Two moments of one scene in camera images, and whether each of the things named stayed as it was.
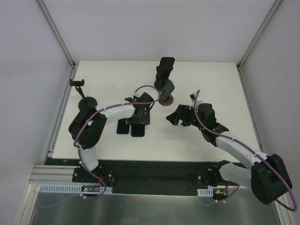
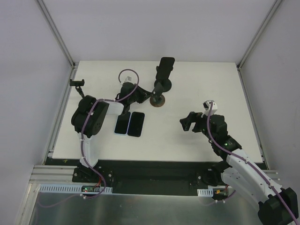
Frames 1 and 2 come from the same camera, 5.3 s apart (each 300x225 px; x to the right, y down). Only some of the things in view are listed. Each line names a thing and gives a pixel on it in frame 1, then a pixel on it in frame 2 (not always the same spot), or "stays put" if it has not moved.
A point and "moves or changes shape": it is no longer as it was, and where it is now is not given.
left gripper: (132, 122) to (142, 94)
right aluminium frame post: (255, 38) stays put
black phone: (165, 68) stays put
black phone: (138, 130) moves or changes shape
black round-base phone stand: (86, 102) stays put
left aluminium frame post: (56, 32) stays put
